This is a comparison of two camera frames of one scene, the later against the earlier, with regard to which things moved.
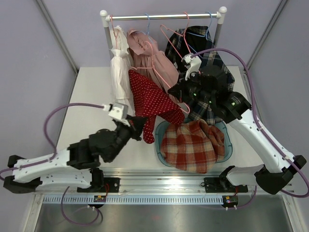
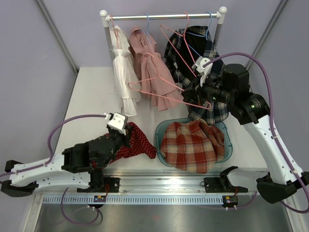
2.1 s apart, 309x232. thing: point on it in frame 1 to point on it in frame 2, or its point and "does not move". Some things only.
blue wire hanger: (205, 36) does not move
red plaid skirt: (195, 146) does not move
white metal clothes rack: (105, 18) does not move
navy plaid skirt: (198, 40) does not move
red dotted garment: (150, 101) to (138, 145)
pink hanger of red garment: (188, 111) to (159, 77)
